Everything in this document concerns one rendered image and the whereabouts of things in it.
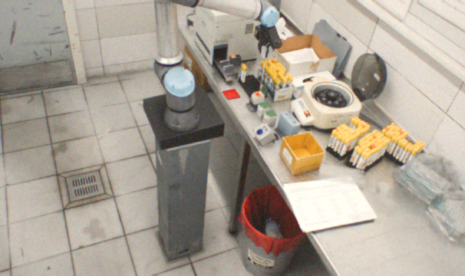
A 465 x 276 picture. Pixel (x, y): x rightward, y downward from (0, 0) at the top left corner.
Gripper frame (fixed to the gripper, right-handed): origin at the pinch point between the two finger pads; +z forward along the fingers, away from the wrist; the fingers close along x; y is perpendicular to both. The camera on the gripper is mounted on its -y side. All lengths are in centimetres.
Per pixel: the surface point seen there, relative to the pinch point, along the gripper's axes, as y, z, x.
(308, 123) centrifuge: -28.1, 18.9, -11.3
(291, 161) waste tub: -48, 17, 10
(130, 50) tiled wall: 164, 89, 28
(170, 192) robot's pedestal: -21, 50, 53
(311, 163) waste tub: -52, 17, 2
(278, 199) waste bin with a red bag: -28, 73, -6
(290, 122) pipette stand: -31.2, 12.3, 1.7
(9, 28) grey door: 158, 55, 111
